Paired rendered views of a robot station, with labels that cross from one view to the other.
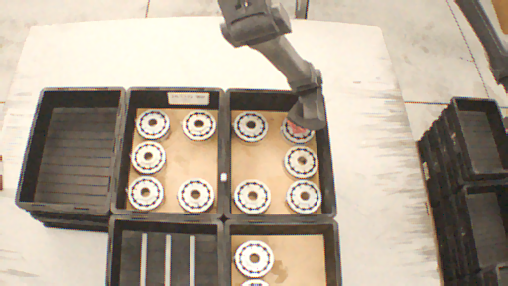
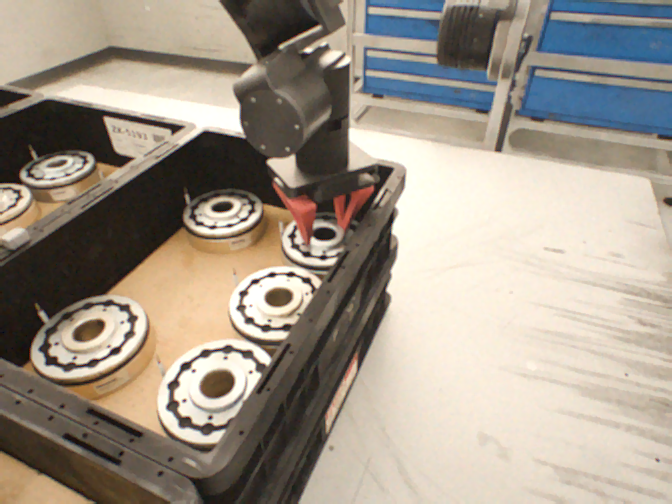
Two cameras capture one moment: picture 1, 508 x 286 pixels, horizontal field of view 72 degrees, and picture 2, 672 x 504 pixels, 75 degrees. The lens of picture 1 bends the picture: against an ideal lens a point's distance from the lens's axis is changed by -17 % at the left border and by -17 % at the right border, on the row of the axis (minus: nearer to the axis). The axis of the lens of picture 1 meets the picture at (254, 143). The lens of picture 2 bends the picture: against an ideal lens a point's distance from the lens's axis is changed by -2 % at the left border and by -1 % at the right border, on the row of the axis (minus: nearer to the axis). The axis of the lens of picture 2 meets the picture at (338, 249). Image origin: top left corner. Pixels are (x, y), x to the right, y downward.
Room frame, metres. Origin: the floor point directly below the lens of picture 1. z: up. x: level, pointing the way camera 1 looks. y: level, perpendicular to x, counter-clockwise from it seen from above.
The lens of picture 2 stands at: (0.32, -0.37, 1.19)
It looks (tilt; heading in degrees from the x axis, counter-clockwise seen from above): 40 degrees down; 34
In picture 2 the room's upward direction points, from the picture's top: straight up
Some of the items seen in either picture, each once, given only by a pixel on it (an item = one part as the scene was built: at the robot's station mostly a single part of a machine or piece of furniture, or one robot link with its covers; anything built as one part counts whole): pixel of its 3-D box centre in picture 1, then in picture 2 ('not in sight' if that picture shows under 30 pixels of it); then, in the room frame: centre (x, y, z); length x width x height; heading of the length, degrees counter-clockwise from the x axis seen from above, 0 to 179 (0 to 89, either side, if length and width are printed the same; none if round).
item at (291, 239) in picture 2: (298, 127); (324, 238); (0.66, -0.12, 0.86); 0.10 x 0.10 x 0.01
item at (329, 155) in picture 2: (306, 105); (321, 145); (0.66, -0.12, 0.98); 0.10 x 0.07 x 0.07; 154
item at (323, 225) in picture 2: not in sight; (324, 235); (0.66, -0.12, 0.86); 0.05 x 0.05 x 0.01
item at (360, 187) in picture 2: not in sight; (331, 200); (0.67, -0.13, 0.91); 0.07 x 0.07 x 0.09; 64
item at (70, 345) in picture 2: (252, 196); (89, 331); (0.41, -0.03, 0.86); 0.05 x 0.05 x 0.01
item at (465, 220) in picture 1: (476, 233); not in sight; (0.63, -1.15, 0.31); 0.40 x 0.30 x 0.34; 13
